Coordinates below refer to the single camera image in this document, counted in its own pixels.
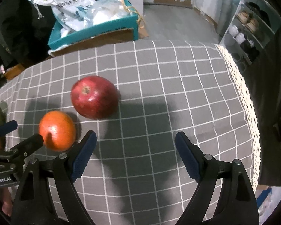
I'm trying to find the person's left hand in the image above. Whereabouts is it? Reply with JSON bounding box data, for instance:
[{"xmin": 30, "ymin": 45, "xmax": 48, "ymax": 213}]
[{"xmin": 0, "ymin": 188, "xmax": 13, "ymax": 217}]

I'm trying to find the brown cardboard box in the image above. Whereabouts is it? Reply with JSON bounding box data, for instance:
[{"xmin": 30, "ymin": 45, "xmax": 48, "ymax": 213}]
[{"xmin": 4, "ymin": 64, "xmax": 26, "ymax": 80}]

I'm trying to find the red apple with stem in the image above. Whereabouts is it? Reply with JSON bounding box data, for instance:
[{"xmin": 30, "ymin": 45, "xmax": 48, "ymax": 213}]
[{"xmin": 70, "ymin": 76, "xmax": 120, "ymax": 120}]

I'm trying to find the white printed rice bag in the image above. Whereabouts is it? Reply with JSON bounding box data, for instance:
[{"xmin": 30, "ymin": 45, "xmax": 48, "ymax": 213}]
[{"xmin": 29, "ymin": 0, "xmax": 95, "ymax": 32}]

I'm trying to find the teal cardboard box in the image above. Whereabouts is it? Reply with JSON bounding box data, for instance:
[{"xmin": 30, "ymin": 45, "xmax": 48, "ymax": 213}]
[{"xmin": 48, "ymin": 0, "xmax": 141, "ymax": 56}]

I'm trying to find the clear plastic bag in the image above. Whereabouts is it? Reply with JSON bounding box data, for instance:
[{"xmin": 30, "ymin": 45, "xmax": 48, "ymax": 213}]
[{"xmin": 88, "ymin": 0, "xmax": 132, "ymax": 26}]

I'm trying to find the grey shoe rack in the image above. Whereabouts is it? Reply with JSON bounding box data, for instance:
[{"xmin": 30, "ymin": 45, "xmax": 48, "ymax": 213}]
[{"xmin": 220, "ymin": 0, "xmax": 281, "ymax": 65}]

